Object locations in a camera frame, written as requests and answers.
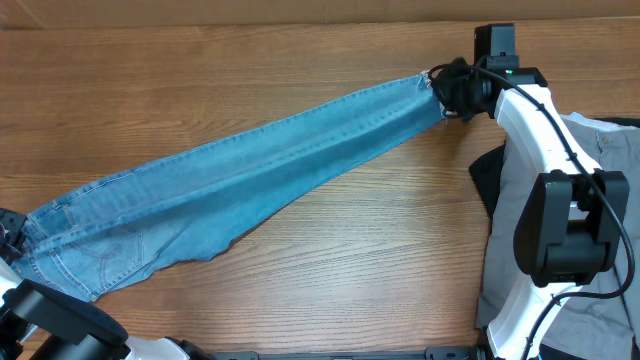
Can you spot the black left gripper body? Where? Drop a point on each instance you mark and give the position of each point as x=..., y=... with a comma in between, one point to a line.
x=11, y=225

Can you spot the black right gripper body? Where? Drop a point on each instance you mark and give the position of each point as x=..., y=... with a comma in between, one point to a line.
x=454, y=87

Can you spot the light blue denim jeans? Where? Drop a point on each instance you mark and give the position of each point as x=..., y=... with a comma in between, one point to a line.
x=120, y=229

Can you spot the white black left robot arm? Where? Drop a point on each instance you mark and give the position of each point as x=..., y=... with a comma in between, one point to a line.
x=77, y=330

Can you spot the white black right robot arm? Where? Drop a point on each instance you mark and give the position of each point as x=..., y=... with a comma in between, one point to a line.
x=572, y=223

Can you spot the black garment under grey trousers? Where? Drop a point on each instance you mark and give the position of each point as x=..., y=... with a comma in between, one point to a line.
x=486, y=170

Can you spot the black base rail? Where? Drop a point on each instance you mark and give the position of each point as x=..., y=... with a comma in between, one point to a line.
x=430, y=353

